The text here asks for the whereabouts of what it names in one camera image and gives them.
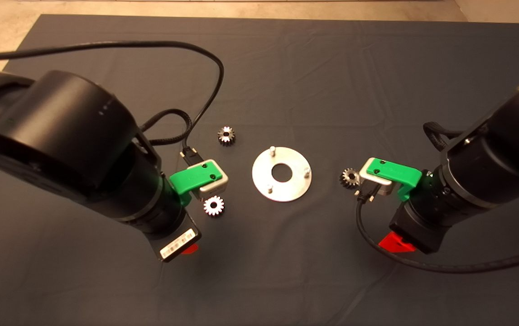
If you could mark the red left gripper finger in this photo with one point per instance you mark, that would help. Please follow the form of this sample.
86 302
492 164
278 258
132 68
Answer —
190 250

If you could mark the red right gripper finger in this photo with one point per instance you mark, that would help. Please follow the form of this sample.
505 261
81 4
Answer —
395 243

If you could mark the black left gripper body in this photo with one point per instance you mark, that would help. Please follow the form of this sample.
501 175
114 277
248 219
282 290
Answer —
173 240

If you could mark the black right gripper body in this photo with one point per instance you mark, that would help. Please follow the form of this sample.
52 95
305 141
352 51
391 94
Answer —
422 231

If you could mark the small steel planetary gear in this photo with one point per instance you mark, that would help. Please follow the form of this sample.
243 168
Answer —
346 181
221 139
209 209

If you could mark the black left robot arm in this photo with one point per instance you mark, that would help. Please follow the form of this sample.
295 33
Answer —
60 136

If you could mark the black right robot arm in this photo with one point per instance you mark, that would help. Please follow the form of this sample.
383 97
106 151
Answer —
504 149

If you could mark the round metal carrier plate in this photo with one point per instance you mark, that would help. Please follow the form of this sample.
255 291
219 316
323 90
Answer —
286 190

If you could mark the dark grey table cloth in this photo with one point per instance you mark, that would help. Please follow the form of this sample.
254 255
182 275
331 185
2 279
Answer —
259 271

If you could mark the green right camera mount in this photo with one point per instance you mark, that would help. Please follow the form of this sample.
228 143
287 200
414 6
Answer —
400 174

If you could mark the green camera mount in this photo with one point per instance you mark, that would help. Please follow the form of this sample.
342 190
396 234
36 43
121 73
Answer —
400 174
191 179

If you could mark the green left camera mount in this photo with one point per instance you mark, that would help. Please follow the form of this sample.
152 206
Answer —
191 179

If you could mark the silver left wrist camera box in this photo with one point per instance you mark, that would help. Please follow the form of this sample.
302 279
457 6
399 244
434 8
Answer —
216 188

